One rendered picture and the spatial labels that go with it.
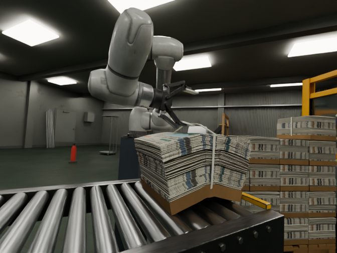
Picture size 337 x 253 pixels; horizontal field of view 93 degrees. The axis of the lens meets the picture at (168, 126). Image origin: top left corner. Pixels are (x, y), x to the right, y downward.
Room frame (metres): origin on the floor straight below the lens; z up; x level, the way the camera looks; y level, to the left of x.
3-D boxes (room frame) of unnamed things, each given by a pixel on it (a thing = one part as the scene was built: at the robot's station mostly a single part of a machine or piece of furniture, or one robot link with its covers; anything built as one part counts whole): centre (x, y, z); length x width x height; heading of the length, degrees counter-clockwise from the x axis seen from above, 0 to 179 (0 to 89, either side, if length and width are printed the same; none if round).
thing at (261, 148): (1.57, -0.82, 0.95); 0.38 x 0.29 x 0.23; 8
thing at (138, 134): (1.39, 0.28, 1.03); 0.22 x 0.18 x 0.06; 155
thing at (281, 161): (1.61, -1.11, 0.86); 0.38 x 0.29 x 0.04; 7
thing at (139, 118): (1.41, 0.26, 1.17); 0.18 x 0.16 x 0.22; 94
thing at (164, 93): (0.63, 0.04, 1.18); 0.09 x 0.07 x 0.08; 118
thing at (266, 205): (0.77, -0.27, 0.81); 0.43 x 0.03 x 0.02; 28
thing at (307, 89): (2.04, -1.79, 0.92); 0.09 x 0.09 x 1.85; 8
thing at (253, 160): (1.57, -0.82, 0.86); 0.38 x 0.29 x 0.04; 8
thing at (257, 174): (1.55, -0.68, 0.42); 1.17 x 0.39 x 0.83; 98
